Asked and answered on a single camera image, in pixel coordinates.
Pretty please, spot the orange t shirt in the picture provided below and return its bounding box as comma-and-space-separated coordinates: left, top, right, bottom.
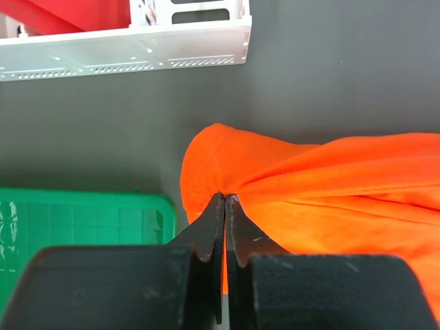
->
180, 124, 439, 314

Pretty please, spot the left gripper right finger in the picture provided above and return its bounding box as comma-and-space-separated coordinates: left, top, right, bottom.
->
225, 195, 287, 329

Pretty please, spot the red folder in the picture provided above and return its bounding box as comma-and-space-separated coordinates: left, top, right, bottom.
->
1, 0, 131, 35

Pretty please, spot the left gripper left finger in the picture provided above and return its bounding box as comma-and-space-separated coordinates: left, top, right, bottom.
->
169, 193, 225, 325

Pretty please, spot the green plastic tray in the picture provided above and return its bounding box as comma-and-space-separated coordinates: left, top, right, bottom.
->
1, 187, 177, 307

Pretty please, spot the white file organizer basket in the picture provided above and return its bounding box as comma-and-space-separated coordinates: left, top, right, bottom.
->
1, 1, 252, 82

